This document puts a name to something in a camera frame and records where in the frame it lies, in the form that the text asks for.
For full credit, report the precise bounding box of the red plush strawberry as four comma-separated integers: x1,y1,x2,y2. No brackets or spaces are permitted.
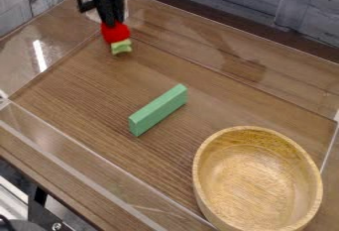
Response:
100,22,132,56

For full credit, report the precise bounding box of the green rectangular block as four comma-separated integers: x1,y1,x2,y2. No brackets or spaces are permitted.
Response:
128,84,188,137

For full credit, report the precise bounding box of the wooden bowl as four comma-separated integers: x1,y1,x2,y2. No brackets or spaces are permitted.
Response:
192,126,323,231

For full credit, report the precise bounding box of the clear acrylic corner bracket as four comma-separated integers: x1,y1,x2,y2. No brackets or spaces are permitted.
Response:
83,0,128,24

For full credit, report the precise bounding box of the black table leg mount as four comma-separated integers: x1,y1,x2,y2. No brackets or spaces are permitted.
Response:
0,186,75,231

